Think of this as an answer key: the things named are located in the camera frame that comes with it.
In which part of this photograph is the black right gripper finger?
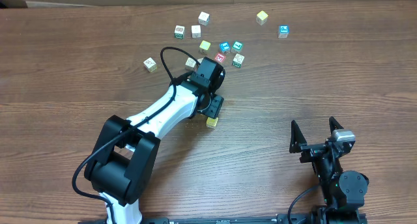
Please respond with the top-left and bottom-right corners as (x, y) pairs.
(289, 120), (308, 153)
(328, 117), (344, 134)

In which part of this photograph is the red top wooden block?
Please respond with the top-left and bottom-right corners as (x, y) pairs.
(214, 53), (226, 63)

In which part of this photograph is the yellow top wooden block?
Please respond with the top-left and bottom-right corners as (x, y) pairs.
(206, 117), (218, 129)

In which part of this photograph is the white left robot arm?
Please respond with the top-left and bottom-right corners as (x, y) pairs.
(84, 57), (225, 223)

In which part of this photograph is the cream block red letter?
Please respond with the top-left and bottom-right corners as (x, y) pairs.
(185, 57), (197, 71)

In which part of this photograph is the yellow top block middle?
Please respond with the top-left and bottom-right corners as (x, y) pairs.
(199, 40), (211, 54)

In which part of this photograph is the blue top wooden block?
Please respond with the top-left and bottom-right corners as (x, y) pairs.
(219, 42), (231, 54)

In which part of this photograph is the cream block green side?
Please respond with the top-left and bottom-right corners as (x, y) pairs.
(232, 53), (245, 68)

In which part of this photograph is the green top wooden block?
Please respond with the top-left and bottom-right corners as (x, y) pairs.
(231, 41), (244, 53)

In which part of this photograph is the plain cream wooden block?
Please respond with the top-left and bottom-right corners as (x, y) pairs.
(191, 25), (201, 38)

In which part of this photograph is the cream block green letter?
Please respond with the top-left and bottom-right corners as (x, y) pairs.
(174, 25), (185, 39)

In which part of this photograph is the cream block top row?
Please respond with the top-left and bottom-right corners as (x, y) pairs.
(198, 12), (210, 26)

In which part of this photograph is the cream block brown drawing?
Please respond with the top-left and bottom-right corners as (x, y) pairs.
(143, 57), (157, 72)

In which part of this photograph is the yellow top block far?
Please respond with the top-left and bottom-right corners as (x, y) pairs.
(256, 10), (268, 25)

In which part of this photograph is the blue top block far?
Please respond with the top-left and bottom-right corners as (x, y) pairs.
(278, 25), (289, 38)

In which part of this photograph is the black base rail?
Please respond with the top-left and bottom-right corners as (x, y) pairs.
(136, 212), (368, 224)

